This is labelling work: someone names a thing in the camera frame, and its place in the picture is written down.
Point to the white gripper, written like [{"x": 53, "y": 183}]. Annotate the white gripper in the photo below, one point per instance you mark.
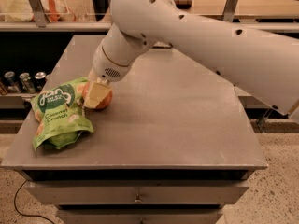
[{"x": 105, "y": 66}]

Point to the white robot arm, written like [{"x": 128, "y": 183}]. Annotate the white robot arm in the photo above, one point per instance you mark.
[{"x": 263, "y": 64}]

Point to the green rice chip bag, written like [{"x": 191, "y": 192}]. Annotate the green rice chip bag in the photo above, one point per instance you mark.
[{"x": 60, "y": 114}]

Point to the orange white bag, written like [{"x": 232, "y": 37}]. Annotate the orange white bag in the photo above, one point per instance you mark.
[{"x": 21, "y": 11}]

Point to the silver can right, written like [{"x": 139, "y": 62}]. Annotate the silver can right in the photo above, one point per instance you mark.
[{"x": 40, "y": 78}]

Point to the silver can middle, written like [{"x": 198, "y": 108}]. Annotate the silver can middle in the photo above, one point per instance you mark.
[{"x": 27, "y": 82}]

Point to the grey cabinet top drawer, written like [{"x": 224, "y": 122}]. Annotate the grey cabinet top drawer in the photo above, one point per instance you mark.
[{"x": 97, "y": 192}]

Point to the grey cabinet drawer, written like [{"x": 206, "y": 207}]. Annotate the grey cabinet drawer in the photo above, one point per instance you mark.
[
  {"x": 140, "y": 216},
  {"x": 97, "y": 192}
]

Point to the grey cabinet lower drawer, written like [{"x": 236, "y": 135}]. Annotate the grey cabinet lower drawer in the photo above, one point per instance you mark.
[{"x": 140, "y": 216}]

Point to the left metal bracket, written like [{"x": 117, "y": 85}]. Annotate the left metal bracket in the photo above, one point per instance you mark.
[{"x": 40, "y": 18}]

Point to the right metal bracket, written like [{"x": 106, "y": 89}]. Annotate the right metal bracket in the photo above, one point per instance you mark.
[{"x": 229, "y": 10}]

